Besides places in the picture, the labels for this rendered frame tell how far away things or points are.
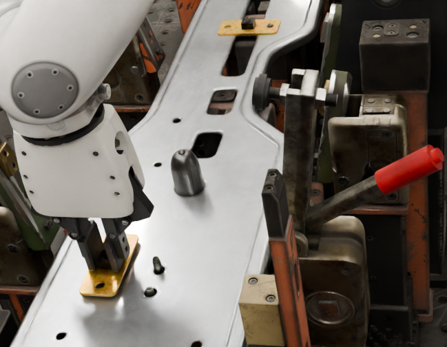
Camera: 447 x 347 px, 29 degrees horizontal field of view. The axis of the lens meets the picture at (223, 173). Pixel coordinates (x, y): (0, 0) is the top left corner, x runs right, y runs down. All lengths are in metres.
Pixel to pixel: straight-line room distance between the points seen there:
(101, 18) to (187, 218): 0.35
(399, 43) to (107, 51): 0.38
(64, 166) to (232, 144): 0.28
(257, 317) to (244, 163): 0.28
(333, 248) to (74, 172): 0.23
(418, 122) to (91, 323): 0.41
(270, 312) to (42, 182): 0.23
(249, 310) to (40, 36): 0.28
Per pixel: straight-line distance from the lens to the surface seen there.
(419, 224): 1.05
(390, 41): 0.90
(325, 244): 0.77
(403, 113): 0.88
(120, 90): 1.21
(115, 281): 0.84
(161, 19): 1.94
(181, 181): 0.91
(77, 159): 0.75
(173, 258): 0.85
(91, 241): 0.84
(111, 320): 0.81
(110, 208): 0.78
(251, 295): 0.71
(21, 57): 0.60
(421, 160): 0.70
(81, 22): 0.59
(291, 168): 0.70
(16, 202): 0.90
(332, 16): 1.00
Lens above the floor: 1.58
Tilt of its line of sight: 38 degrees down
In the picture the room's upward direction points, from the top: 11 degrees counter-clockwise
